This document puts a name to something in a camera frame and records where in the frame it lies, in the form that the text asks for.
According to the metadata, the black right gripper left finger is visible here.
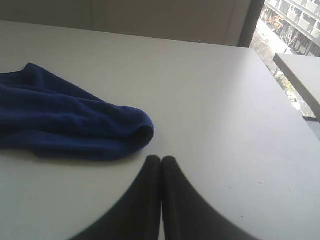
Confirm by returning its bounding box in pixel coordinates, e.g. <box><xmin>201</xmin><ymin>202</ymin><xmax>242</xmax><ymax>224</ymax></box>
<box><xmin>72</xmin><ymin>155</ymin><xmax>162</xmax><ymax>240</ymax></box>

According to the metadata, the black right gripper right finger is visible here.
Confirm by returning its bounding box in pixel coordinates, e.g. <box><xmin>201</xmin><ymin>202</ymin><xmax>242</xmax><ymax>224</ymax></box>
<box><xmin>161</xmin><ymin>156</ymin><xmax>256</xmax><ymax>240</ymax></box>

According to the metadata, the blue towel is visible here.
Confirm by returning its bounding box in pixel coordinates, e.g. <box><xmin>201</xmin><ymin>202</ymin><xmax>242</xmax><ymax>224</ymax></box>
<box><xmin>0</xmin><ymin>63</ymin><xmax>155</xmax><ymax>161</ymax></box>

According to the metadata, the white side table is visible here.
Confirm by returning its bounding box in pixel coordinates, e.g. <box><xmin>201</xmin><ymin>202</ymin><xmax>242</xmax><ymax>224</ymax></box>
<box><xmin>273</xmin><ymin>53</ymin><xmax>320</xmax><ymax>119</ymax></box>

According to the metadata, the building outside window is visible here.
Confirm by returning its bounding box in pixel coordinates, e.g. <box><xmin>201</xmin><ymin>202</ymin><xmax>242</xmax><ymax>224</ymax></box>
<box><xmin>260</xmin><ymin>0</ymin><xmax>320</xmax><ymax>57</ymax></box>

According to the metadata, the dark window frame post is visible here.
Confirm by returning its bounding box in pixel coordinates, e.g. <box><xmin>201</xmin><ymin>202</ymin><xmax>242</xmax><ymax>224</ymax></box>
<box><xmin>237</xmin><ymin>0</ymin><xmax>265</xmax><ymax>48</ymax></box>

